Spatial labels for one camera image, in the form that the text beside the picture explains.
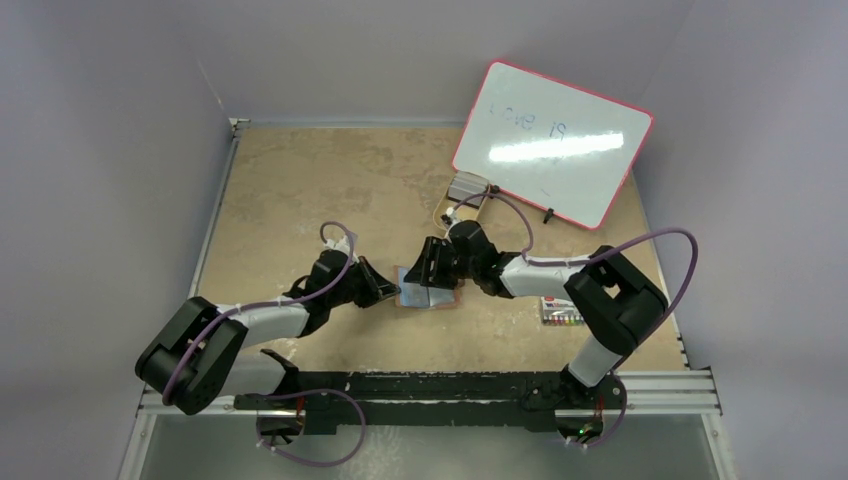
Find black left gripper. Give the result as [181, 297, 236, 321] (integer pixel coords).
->
[327, 256, 399, 309]

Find pink leather card holder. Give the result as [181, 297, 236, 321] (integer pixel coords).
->
[394, 265, 461, 310]

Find stack of credit cards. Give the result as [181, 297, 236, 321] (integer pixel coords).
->
[446, 171, 490, 202]

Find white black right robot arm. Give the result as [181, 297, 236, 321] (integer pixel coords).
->
[404, 220, 670, 407]

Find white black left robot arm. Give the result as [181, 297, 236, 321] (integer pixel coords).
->
[134, 248, 400, 415]

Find marker pen pack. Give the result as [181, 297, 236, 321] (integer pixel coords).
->
[539, 296, 585, 326]

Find pink framed whiteboard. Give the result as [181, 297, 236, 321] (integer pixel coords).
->
[452, 61, 654, 230]

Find aluminium table frame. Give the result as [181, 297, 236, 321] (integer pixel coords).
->
[135, 122, 721, 458]

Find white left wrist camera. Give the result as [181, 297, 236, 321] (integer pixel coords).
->
[334, 230, 358, 254]

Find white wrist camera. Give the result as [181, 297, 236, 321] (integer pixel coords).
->
[334, 230, 358, 254]
[439, 207, 463, 231]

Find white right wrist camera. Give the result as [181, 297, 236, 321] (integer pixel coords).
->
[439, 207, 463, 231]

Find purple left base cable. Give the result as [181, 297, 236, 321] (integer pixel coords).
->
[255, 388, 370, 469]

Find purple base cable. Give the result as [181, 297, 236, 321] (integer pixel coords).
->
[564, 377, 631, 452]
[255, 388, 370, 469]

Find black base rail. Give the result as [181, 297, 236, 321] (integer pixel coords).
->
[234, 371, 627, 435]

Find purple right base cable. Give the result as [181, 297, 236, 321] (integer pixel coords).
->
[564, 377, 631, 452]

